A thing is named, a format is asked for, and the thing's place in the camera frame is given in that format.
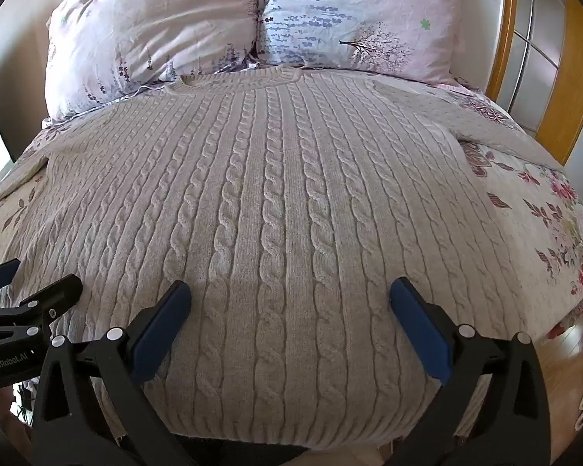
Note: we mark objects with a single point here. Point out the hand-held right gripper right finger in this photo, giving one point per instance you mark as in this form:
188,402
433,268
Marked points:
420,336

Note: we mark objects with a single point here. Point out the pink pillow with tree print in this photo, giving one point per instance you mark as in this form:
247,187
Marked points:
359,14

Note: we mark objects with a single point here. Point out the pink floral pillow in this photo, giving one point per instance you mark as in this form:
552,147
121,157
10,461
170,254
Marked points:
150,34

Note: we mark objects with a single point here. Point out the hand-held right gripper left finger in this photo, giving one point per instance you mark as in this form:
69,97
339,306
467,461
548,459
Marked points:
161,329

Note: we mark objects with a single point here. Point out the cream floral bed sheet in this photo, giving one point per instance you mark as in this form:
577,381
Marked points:
539,238

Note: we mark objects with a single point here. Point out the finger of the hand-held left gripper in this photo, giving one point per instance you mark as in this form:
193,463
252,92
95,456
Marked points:
0,274
53,296

